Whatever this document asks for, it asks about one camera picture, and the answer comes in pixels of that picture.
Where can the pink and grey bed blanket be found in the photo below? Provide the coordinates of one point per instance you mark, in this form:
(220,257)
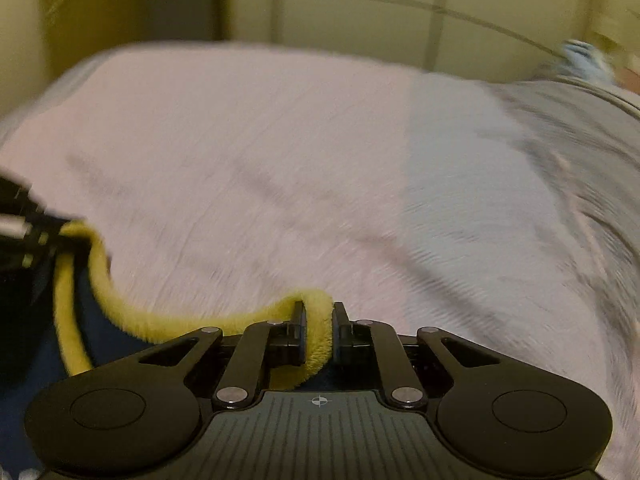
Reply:
(250,160)

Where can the navy fleece garment yellow trim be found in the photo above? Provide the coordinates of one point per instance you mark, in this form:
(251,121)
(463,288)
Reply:
(150,330)

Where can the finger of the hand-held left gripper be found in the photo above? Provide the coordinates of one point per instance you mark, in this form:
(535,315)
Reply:
(47,227)

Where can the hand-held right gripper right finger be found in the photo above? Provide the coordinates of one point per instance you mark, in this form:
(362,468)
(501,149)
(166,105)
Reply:
(342,332)

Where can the light blue cloth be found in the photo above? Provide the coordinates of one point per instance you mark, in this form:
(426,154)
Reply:
(582,57)

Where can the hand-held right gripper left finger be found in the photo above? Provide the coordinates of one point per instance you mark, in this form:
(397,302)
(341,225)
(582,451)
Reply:
(300,332)

